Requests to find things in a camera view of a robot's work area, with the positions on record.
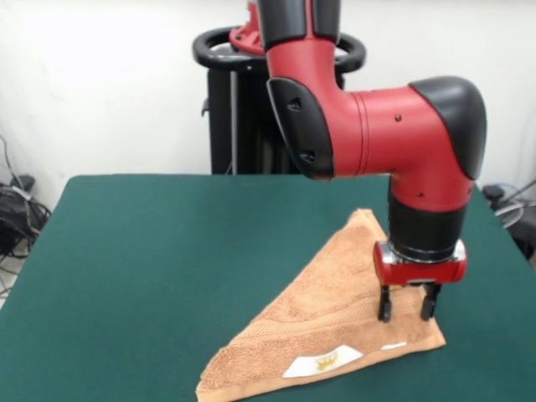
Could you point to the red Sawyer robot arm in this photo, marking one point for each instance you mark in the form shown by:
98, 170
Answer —
377, 125

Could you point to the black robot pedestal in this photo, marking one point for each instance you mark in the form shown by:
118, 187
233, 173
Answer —
234, 125

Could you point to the dark green table cloth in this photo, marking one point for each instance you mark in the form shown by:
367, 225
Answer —
125, 251

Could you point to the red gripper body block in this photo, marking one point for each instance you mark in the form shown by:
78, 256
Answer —
419, 272

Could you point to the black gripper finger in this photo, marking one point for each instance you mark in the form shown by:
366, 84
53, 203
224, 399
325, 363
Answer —
429, 303
385, 303

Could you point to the tan terry towel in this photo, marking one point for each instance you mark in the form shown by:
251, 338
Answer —
326, 314

